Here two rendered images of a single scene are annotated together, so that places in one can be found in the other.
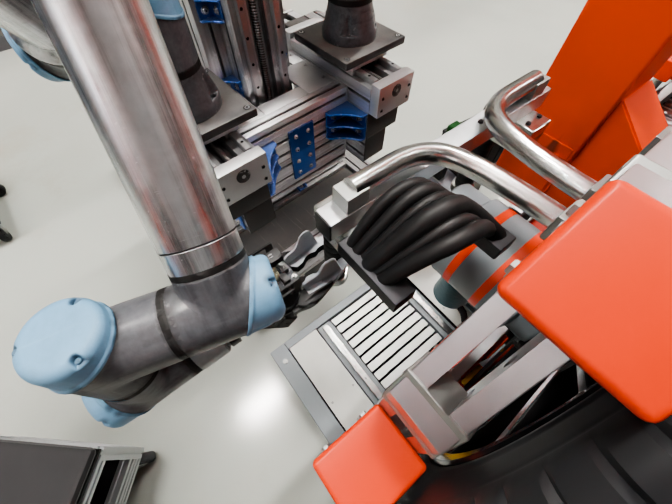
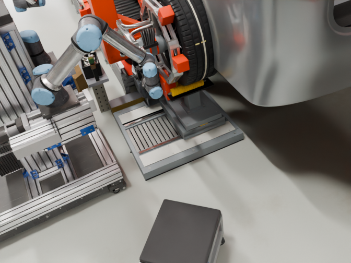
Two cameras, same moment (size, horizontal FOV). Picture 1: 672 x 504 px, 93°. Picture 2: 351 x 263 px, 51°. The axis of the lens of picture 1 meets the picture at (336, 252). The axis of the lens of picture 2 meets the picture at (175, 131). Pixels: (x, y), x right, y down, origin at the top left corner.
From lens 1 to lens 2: 2.05 m
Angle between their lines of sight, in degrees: 44
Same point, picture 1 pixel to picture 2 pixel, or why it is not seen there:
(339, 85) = not seen: hidden behind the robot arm
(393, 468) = (181, 56)
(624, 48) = (108, 10)
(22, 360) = (151, 67)
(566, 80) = not seen: hidden behind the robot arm
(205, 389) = (150, 210)
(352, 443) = (176, 60)
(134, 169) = (131, 45)
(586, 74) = (107, 19)
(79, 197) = not seen: outside the picture
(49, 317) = (145, 67)
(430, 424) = (175, 42)
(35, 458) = (161, 216)
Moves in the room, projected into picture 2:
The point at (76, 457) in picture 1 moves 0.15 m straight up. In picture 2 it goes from (165, 202) to (161, 186)
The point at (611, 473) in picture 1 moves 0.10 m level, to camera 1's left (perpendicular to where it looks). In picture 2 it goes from (179, 21) to (175, 30)
